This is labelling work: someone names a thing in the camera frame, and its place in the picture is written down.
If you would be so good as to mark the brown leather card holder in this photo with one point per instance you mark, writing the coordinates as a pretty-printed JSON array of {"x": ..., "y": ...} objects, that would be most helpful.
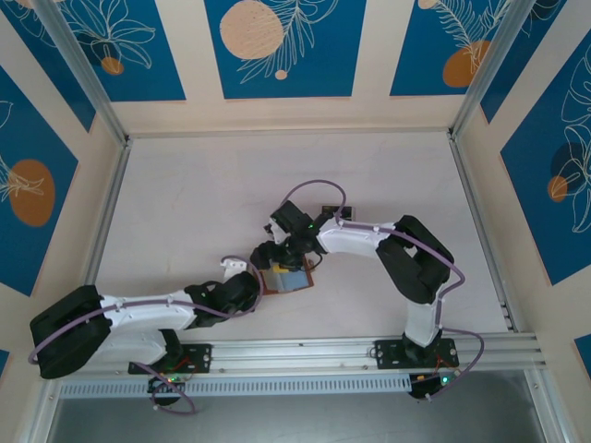
[{"x": 295, "y": 281}]

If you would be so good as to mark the clear acrylic card box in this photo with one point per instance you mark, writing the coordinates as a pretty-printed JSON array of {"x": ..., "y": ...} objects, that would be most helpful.
[{"x": 348, "y": 214}]

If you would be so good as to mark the plain black credit card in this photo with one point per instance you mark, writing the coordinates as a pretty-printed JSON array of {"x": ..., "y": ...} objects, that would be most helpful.
[{"x": 348, "y": 214}]

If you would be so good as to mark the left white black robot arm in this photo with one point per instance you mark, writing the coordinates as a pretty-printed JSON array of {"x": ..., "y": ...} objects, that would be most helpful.
[{"x": 148, "y": 314}]

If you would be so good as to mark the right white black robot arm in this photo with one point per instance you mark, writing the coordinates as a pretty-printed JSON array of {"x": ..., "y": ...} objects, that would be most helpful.
[{"x": 355, "y": 240}]

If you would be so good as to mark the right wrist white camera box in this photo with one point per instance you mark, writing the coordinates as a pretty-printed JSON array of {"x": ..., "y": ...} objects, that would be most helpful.
[{"x": 278, "y": 233}]

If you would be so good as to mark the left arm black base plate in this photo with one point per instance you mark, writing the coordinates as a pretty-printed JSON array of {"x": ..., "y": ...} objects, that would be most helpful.
[{"x": 203, "y": 357}]

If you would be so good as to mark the aluminium mounting rail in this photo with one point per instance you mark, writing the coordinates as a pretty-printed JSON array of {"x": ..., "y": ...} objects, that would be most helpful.
[{"x": 295, "y": 353}]

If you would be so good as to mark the aluminium table end rail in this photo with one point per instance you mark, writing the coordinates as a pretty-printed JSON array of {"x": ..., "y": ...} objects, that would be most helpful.
[{"x": 286, "y": 134}]

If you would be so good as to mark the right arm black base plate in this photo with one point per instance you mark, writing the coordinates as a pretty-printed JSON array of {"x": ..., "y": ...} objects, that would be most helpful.
[{"x": 388, "y": 355}]

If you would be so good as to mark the aluminium table side rail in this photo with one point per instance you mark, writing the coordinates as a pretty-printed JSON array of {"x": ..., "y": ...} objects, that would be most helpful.
[
  {"x": 480, "y": 231},
  {"x": 111, "y": 207}
]

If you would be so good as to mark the short aluminium frame post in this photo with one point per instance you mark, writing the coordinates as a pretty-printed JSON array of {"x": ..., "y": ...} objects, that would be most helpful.
[
  {"x": 545, "y": 406},
  {"x": 39, "y": 413}
]

